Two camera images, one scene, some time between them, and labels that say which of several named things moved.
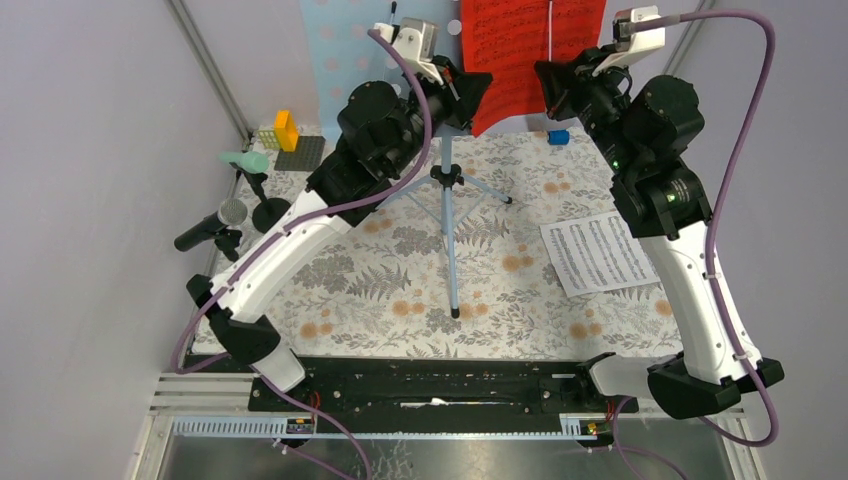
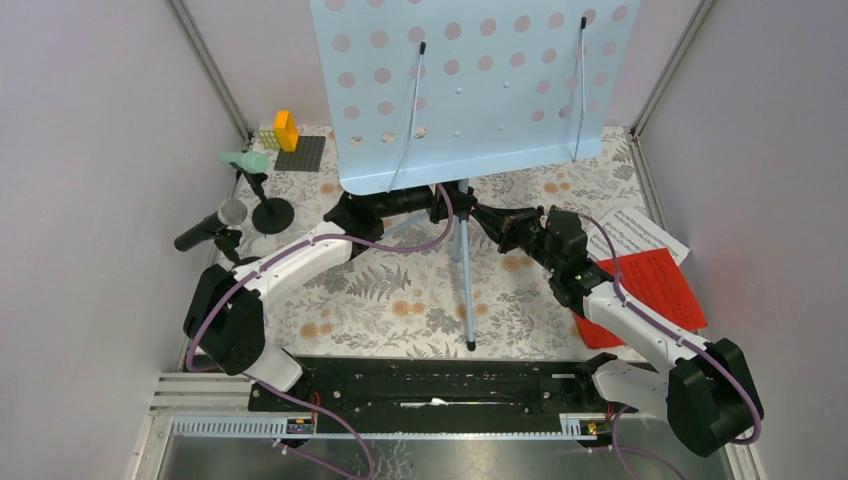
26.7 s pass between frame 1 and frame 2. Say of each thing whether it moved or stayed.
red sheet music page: moved
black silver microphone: stayed
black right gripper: moved
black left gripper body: moved
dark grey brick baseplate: stayed
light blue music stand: moved
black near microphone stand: stayed
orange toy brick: stayed
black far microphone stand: stayed
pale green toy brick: stayed
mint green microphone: stayed
